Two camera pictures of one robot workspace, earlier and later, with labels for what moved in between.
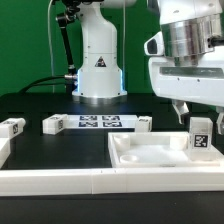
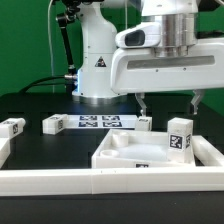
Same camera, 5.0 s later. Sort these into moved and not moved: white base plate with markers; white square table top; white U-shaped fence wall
Moved: white square table top
Not moved: white base plate with markers; white U-shaped fence wall
